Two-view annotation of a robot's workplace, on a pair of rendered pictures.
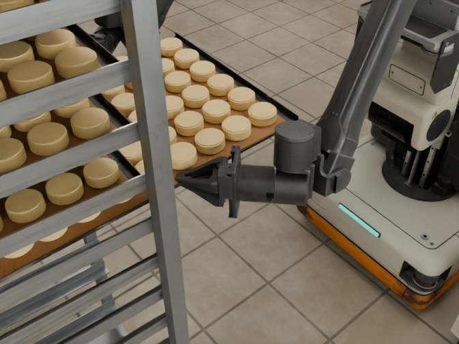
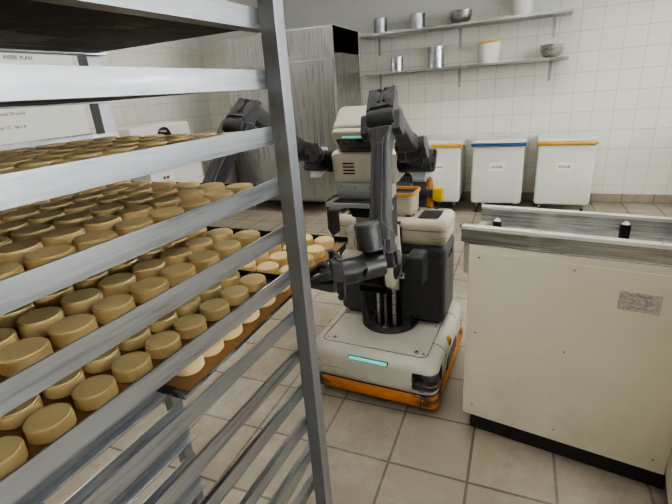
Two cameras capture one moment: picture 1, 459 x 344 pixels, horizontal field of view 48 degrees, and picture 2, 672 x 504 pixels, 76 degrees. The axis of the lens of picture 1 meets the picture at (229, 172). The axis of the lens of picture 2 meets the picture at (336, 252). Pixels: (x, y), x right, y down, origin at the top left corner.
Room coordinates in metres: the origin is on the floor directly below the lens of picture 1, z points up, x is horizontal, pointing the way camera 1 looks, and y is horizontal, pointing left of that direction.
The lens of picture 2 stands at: (-0.20, 0.38, 1.38)
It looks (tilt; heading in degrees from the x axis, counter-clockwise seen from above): 20 degrees down; 333
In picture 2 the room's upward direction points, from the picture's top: 4 degrees counter-clockwise
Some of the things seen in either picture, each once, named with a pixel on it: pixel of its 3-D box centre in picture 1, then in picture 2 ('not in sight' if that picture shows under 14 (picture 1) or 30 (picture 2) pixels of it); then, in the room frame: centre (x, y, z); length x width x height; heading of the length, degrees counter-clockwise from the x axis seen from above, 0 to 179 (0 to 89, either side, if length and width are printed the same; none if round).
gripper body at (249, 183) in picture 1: (250, 183); (346, 271); (0.58, -0.03, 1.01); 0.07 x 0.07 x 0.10; 82
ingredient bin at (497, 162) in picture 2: not in sight; (497, 174); (3.26, -3.49, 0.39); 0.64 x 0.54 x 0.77; 129
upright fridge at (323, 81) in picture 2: not in sight; (298, 125); (5.02, -1.85, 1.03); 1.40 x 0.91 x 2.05; 40
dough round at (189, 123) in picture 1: (188, 123); (280, 258); (0.72, 0.07, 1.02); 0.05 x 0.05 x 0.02
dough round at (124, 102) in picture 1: (126, 104); not in sight; (0.78, 0.19, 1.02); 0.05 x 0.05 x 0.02
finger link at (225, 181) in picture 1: (204, 175); (316, 274); (0.59, 0.04, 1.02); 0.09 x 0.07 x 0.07; 82
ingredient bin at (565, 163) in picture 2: not in sight; (562, 174); (2.76, -3.90, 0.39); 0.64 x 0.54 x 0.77; 127
